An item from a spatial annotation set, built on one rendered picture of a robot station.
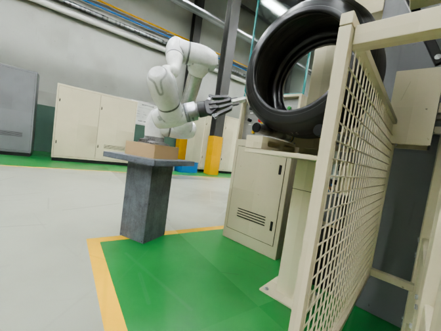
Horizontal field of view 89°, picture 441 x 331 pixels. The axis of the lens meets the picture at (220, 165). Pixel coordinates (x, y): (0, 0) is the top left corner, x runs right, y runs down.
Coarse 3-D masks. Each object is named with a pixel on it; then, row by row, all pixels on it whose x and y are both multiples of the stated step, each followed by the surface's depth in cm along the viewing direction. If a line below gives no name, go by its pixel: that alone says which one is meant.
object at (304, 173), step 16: (320, 48) 120; (320, 64) 120; (320, 80) 120; (320, 96) 119; (304, 160) 123; (304, 176) 123; (304, 192) 123; (304, 208) 122; (288, 224) 128; (304, 224) 122; (288, 240) 128; (288, 256) 127; (288, 272) 127; (288, 288) 126
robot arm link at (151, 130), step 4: (148, 116) 173; (148, 120) 172; (148, 124) 172; (152, 124) 171; (148, 128) 172; (152, 128) 171; (156, 128) 171; (148, 132) 172; (152, 132) 171; (156, 132) 172; (160, 132) 173; (164, 132) 175; (168, 132) 176; (152, 136) 172; (156, 136) 172; (160, 136) 174; (164, 136) 179
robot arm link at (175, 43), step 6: (174, 36) 137; (168, 42) 132; (174, 42) 130; (180, 42) 132; (186, 42) 133; (168, 48) 129; (174, 48) 128; (180, 48) 130; (186, 48) 132; (186, 54) 133; (186, 60) 136
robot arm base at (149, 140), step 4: (144, 136) 175; (148, 136) 172; (140, 140) 168; (144, 140) 171; (148, 140) 172; (152, 140) 172; (156, 140) 173; (160, 140) 175; (160, 144) 175; (164, 144) 178; (168, 144) 180
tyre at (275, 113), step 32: (320, 0) 86; (352, 0) 81; (288, 32) 110; (320, 32) 109; (256, 64) 104; (288, 64) 122; (352, 64) 77; (384, 64) 85; (256, 96) 102; (288, 128) 95
